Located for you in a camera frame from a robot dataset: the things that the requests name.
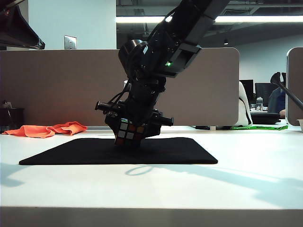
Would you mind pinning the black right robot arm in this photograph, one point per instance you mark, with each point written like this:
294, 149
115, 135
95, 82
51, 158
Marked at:
189, 28

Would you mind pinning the black diagonal pole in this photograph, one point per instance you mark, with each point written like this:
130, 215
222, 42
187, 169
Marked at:
290, 93

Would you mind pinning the wide brown desk divider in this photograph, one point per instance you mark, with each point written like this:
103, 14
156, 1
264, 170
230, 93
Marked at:
47, 82

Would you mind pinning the black zip case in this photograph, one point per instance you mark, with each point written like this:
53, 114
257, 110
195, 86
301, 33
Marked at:
265, 118

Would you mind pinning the black mesh pen holder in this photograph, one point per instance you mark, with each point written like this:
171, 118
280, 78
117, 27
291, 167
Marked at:
13, 120

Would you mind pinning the green printed tape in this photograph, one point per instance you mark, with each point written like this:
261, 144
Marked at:
260, 128

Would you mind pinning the brown divider with white edge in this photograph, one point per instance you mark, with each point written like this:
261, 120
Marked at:
296, 78

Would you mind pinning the orange cloth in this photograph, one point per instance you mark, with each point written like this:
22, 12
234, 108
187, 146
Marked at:
35, 132

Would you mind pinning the person in dark blue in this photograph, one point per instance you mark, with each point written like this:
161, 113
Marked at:
274, 101

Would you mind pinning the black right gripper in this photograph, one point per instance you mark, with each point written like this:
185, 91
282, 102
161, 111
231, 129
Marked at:
142, 106

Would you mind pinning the pens in holder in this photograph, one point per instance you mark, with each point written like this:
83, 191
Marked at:
7, 104

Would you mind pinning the black mouse pad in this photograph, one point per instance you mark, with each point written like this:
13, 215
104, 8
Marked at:
71, 153

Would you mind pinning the beige paper bowl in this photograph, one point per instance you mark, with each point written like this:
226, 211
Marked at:
300, 125

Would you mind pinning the long ceiling light strip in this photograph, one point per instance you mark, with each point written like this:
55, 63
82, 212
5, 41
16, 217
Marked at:
260, 19

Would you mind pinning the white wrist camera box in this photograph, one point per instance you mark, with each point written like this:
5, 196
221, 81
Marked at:
126, 84

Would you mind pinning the metal wall outlet plate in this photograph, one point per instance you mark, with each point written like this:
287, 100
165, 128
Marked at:
70, 42

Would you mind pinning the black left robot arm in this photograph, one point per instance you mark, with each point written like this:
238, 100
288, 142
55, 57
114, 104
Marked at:
16, 30

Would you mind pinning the black ceiling spotlight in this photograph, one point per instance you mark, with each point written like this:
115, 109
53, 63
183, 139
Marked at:
226, 42

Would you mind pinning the black computer monitor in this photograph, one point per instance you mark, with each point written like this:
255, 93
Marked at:
262, 92
247, 87

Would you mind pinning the clear water bottle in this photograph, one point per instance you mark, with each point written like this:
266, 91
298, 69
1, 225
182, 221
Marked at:
259, 102

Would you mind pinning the multicoloured puzzle cube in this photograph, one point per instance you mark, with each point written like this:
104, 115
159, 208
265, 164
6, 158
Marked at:
125, 134

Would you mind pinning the white divider bracket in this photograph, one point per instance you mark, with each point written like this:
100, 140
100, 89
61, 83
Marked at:
213, 128

